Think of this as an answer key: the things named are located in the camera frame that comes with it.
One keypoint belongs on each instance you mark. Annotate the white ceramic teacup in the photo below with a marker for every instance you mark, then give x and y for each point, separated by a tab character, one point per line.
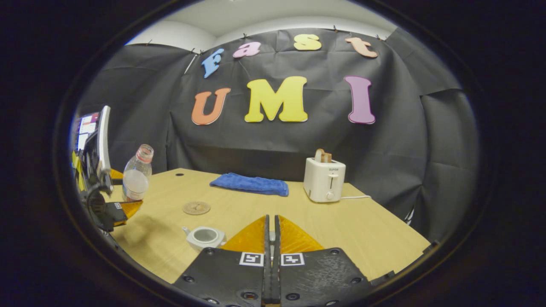
200	244

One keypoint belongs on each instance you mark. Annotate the toast slice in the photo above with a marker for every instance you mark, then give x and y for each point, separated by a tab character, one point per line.
323	156

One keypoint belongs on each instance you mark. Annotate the computer monitor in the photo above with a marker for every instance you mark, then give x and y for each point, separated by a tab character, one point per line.
87	130

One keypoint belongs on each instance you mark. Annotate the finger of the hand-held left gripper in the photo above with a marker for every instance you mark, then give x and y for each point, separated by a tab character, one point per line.
121	215
116	174

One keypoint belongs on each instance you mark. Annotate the small dark block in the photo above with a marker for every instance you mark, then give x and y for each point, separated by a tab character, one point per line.
433	246

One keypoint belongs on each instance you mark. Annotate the white toaster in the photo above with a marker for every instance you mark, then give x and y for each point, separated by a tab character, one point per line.
322	181

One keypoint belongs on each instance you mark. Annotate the clear plastic water bottle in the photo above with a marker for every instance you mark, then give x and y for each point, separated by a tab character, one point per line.
136	179

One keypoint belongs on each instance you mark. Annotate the blue towel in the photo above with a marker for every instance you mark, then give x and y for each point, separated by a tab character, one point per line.
251	184

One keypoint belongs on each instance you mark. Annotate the round brown coaster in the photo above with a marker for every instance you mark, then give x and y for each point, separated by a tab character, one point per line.
196	208

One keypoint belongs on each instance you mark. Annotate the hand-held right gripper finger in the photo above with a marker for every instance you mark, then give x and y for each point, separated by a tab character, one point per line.
276	281
267	281

